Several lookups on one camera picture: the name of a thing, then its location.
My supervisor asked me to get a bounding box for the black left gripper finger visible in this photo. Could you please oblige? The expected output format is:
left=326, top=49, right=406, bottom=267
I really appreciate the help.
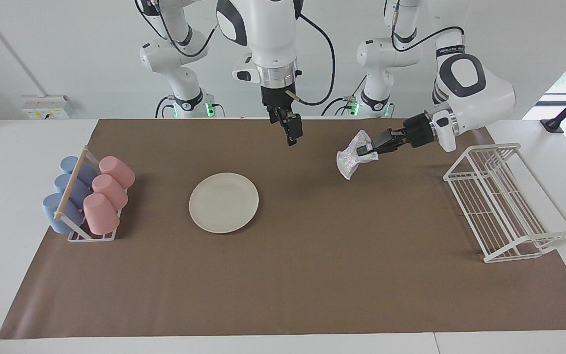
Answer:
left=359, top=140, right=404, bottom=157
left=357, top=129, right=404, bottom=154

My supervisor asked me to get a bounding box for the cream round plate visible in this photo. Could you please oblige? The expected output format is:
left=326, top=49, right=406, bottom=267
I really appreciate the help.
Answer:
left=189, top=172, right=260, bottom=234

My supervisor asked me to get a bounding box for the brown table mat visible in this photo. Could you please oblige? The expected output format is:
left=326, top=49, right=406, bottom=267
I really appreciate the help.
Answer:
left=0, top=118, right=566, bottom=340

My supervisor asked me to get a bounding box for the pink cup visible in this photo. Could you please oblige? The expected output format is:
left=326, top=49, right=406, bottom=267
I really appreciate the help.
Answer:
left=99, top=156, right=136, bottom=189
left=83, top=193, right=120, bottom=236
left=92, top=174, right=129, bottom=210

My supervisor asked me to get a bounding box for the blue cup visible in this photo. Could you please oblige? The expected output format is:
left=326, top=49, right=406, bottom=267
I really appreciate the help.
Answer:
left=42, top=193, right=85, bottom=234
left=60, top=156, right=98, bottom=186
left=54, top=174, right=92, bottom=207

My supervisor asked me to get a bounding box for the cup rack with wooden rod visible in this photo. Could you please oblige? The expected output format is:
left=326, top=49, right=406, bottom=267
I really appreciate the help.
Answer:
left=54, top=146, right=124, bottom=242

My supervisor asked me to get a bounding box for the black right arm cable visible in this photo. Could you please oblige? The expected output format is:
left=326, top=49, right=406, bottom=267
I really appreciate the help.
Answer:
left=285, top=12, right=336, bottom=106

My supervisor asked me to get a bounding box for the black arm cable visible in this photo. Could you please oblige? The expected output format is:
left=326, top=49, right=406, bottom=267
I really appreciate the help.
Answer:
left=390, top=0, right=465, bottom=52
left=285, top=12, right=336, bottom=106

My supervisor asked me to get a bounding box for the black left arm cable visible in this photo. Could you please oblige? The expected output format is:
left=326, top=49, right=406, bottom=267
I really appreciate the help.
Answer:
left=390, top=0, right=465, bottom=52

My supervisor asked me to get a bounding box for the white wire dish rack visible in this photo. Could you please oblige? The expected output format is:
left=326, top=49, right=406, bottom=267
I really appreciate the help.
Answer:
left=443, top=143, right=566, bottom=264

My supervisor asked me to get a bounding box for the white wall outlet box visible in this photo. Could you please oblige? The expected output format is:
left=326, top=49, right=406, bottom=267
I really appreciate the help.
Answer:
left=22, top=95, right=74, bottom=120

